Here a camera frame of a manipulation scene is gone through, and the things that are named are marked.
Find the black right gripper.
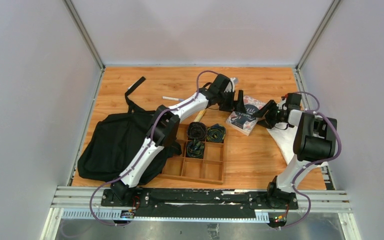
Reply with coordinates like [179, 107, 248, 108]
[251, 100, 284, 129]

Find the dark floral Little Women book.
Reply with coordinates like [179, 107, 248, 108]
[225, 95, 266, 136]

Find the black fabric backpack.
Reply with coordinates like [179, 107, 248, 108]
[76, 76, 182, 186]

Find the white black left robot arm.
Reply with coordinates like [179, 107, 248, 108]
[110, 70, 238, 207]

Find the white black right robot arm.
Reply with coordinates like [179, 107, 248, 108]
[252, 91, 342, 209]

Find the white folded cloth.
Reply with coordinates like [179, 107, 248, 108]
[267, 127, 297, 165]

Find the dark blue yellow rolled belt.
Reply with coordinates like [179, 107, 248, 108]
[206, 123, 227, 144]

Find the black rolled belt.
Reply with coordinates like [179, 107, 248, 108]
[187, 121, 207, 141]

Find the multicolour rolled belt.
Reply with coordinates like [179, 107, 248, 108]
[185, 139, 205, 159]

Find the wooden compartment organizer tray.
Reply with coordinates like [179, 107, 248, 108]
[158, 124, 226, 185]

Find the white marker grey cap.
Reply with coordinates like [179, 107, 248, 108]
[161, 96, 184, 102]

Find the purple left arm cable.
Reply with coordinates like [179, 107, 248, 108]
[89, 70, 220, 227]

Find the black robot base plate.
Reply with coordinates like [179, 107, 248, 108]
[100, 188, 298, 219]

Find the white slotted cable duct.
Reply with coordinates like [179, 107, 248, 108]
[61, 208, 270, 223]

